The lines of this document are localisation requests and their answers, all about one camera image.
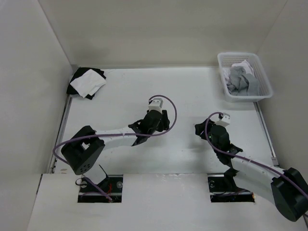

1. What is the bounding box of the grey tank top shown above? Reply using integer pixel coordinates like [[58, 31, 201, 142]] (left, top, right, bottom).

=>
[[227, 67, 260, 96]]

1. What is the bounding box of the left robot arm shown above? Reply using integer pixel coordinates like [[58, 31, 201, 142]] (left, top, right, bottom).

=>
[[61, 110, 170, 192]]

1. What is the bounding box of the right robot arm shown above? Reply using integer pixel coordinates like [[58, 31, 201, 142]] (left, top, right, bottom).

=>
[[194, 119, 308, 222]]

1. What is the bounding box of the folded white tank top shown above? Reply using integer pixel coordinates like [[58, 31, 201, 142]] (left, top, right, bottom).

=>
[[69, 69, 107, 99]]

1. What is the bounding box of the white pink tank top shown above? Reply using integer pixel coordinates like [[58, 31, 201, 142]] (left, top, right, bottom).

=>
[[223, 60, 255, 83]]

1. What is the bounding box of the folded black tank top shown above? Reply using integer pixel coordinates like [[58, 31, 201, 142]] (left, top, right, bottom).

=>
[[66, 67, 107, 101]]

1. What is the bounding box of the white plastic basket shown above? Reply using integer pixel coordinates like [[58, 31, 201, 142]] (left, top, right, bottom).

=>
[[217, 52, 273, 103]]

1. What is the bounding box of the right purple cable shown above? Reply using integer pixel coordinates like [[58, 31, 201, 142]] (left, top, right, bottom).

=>
[[205, 111, 308, 193]]

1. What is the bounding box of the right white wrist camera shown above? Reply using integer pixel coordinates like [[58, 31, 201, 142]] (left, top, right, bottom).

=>
[[215, 113, 231, 127]]

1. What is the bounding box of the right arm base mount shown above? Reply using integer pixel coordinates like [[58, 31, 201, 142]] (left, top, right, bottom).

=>
[[207, 174, 255, 203]]

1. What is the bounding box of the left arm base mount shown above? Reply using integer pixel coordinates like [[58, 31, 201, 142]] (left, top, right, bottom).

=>
[[75, 175, 124, 204]]

